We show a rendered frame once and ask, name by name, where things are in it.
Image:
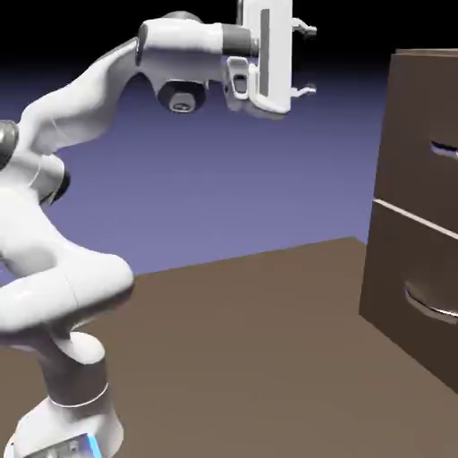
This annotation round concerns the brown drawer front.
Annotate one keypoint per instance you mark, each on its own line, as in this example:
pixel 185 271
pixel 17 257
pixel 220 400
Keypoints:
pixel 411 136
pixel 393 272

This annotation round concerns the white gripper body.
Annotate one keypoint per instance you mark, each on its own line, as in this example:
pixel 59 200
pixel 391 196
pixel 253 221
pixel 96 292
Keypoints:
pixel 277 53

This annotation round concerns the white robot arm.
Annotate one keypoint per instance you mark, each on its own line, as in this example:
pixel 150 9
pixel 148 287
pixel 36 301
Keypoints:
pixel 71 107

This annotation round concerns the brown wooden cabinet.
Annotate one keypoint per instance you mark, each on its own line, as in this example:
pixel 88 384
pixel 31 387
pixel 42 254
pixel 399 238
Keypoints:
pixel 415 214

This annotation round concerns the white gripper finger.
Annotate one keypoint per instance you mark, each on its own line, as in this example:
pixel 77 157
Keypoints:
pixel 305 28
pixel 304 90

